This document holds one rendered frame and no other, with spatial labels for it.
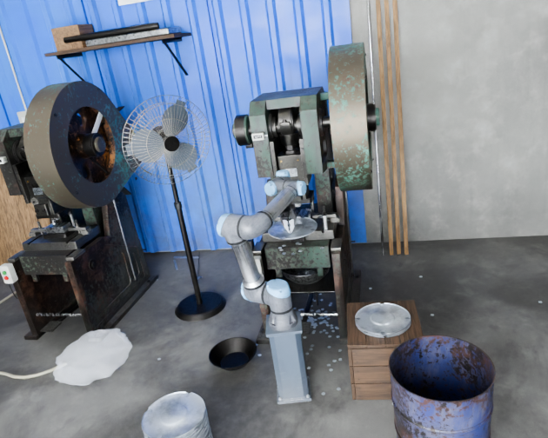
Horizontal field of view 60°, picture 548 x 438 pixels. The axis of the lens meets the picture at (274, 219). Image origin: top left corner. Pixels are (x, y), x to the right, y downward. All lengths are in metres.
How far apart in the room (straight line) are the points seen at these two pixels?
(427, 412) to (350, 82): 1.53
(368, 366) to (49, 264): 2.26
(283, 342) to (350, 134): 1.11
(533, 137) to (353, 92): 2.09
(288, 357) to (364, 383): 0.42
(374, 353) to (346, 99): 1.27
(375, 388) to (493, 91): 2.44
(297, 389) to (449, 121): 2.41
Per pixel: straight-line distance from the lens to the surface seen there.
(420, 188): 4.19
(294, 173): 2.88
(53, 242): 3.70
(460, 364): 2.42
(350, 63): 2.56
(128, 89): 4.45
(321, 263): 2.91
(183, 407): 2.41
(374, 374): 2.62
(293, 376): 2.66
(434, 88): 4.01
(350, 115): 2.44
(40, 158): 3.13
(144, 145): 3.16
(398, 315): 2.69
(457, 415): 2.10
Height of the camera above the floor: 1.85
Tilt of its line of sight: 21 degrees down
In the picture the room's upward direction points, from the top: 8 degrees counter-clockwise
